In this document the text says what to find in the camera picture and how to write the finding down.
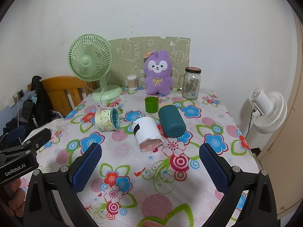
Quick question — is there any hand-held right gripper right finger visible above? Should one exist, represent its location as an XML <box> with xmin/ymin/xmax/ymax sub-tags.
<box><xmin>199</xmin><ymin>142</ymin><xmax>278</xmax><ymax>227</ymax></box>

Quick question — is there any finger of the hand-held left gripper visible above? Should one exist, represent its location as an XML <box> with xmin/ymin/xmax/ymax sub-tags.
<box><xmin>24</xmin><ymin>128</ymin><xmax>52</xmax><ymax>147</ymax></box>
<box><xmin>6</xmin><ymin>126</ymin><xmax>26</xmax><ymax>144</ymax></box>

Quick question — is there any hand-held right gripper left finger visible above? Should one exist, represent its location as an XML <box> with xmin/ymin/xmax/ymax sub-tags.
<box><xmin>23</xmin><ymin>142</ymin><xmax>103</xmax><ymax>227</ymax></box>

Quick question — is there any white and black cup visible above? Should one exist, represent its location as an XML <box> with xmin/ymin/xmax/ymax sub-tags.
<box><xmin>131</xmin><ymin>116</ymin><xmax>164</xmax><ymax>152</ymax></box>

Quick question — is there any cartoon print cup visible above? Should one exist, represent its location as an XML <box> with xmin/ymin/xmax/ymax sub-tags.
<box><xmin>95</xmin><ymin>107</ymin><xmax>123</xmax><ymax>132</ymax></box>

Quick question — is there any dark teal cup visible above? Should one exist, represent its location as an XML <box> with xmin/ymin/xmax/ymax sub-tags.
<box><xmin>158</xmin><ymin>105</ymin><xmax>187</xmax><ymax>138</ymax></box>

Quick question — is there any small green cup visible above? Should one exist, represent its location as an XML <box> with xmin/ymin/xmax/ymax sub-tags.
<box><xmin>144</xmin><ymin>96</ymin><xmax>159</xmax><ymax>113</ymax></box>

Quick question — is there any person's left hand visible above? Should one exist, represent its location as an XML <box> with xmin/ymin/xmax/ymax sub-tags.
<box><xmin>8</xmin><ymin>177</ymin><xmax>26</xmax><ymax>217</ymax></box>

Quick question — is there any dark clothes pile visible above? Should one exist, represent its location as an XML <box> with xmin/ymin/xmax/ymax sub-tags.
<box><xmin>0</xmin><ymin>116</ymin><xmax>26</xmax><ymax>139</ymax></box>

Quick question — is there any black bag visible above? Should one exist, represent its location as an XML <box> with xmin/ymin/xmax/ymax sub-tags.
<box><xmin>22</xmin><ymin>76</ymin><xmax>57</xmax><ymax>127</ymax></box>

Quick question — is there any wooden chair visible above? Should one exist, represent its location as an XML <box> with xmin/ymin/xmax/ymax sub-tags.
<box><xmin>27</xmin><ymin>76</ymin><xmax>97</xmax><ymax>117</ymax></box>

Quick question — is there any floral tablecloth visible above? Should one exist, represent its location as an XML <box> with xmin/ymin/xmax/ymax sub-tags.
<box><xmin>20</xmin><ymin>87</ymin><xmax>261</xmax><ymax>227</ymax></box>

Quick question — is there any white fan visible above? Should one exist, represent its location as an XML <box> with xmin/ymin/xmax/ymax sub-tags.
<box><xmin>250</xmin><ymin>87</ymin><xmax>287</xmax><ymax>134</ymax></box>

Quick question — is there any glass jar mug black lid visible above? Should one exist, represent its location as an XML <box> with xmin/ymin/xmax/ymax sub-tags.
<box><xmin>178</xmin><ymin>67</ymin><xmax>202</xmax><ymax>100</ymax></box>

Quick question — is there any green desk fan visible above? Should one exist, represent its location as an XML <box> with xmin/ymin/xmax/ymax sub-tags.
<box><xmin>68</xmin><ymin>34</ymin><xmax>123</xmax><ymax>102</ymax></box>

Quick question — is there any cotton swab container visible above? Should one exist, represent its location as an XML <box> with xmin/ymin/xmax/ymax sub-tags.
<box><xmin>127</xmin><ymin>74</ymin><xmax>138</xmax><ymax>91</ymax></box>

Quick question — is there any purple plush toy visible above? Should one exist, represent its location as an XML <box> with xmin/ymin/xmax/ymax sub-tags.
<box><xmin>143</xmin><ymin>50</ymin><xmax>174</xmax><ymax>95</ymax></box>

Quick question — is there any green cartoon print mat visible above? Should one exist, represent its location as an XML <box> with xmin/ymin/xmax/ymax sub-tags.
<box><xmin>108</xmin><ymin>36</ymin><xmax>192</xmax><ymax>91</ymax></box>

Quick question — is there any black fan cable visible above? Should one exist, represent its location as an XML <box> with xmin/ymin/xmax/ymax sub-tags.
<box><xmin>244</xmin><ymin>110</ymin><xmax>257</xmax><ymax>139</ymax></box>

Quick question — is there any white fan cable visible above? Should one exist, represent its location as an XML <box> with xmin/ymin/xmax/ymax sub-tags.
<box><xmin>99</xmin><ymin>87</ymin><xmax>123</xmax><ymax>114</ymax></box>

